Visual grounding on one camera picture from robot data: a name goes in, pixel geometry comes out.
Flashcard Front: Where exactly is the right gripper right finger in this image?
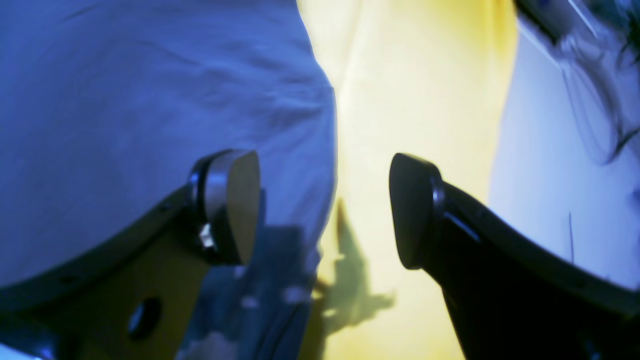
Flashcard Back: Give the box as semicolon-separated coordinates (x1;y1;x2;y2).
389;153;640;360

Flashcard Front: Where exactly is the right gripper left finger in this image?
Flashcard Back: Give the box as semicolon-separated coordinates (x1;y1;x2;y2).
1;149;261;360

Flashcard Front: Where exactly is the grey-blue T-shirt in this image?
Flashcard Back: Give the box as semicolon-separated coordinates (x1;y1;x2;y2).
1;0;336;360

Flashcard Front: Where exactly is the yellow table cloth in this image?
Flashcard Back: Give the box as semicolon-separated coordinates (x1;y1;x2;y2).
298;0;518;360

